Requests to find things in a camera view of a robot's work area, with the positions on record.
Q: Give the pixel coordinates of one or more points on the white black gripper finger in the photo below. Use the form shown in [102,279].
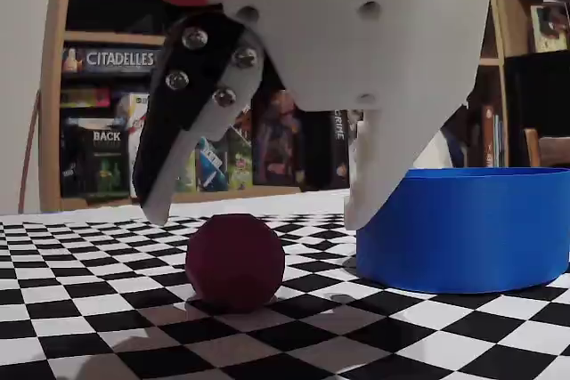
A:
[178,86]

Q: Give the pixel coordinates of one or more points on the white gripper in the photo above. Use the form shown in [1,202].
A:
[356,51]

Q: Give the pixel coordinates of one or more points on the pink faceted ball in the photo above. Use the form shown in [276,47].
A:
[236,264]

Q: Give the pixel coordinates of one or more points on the black Crime game box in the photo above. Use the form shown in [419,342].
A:
[339,153]

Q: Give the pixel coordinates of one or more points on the white cartoon game box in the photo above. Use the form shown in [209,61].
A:
[127,113]

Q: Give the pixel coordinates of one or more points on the Citadelles game box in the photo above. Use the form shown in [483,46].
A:
[116,59]

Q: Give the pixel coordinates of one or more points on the teal game box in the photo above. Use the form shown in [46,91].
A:
[211,162]

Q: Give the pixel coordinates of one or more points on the dark green game box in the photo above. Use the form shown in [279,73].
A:
[187,175]

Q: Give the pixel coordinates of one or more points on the green red game box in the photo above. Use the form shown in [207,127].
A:
[240,162]

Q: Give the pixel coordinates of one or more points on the dark purple game box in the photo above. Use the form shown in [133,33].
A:
[280,144]

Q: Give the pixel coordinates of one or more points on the black Back game box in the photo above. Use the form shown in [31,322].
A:
[100,157]

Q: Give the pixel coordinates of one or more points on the blue round box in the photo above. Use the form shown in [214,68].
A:
[467,233]

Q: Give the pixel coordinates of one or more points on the orange spine book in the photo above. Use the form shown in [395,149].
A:
[487,135]

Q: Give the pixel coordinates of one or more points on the thin light blue book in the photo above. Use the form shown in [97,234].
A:
[499,139]

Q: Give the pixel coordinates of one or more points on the light wooden bookshelf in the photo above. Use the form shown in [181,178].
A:
[490,62]

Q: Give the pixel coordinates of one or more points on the wooden shelf with black doors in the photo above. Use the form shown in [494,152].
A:
[534,95]

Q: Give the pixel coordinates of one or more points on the brown wooden chair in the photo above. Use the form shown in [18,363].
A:
[552,148]

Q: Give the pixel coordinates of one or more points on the framed cartoon picture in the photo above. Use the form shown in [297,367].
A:
[550,26]

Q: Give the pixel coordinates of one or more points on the black white checkered mat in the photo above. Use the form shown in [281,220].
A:
[133,331]

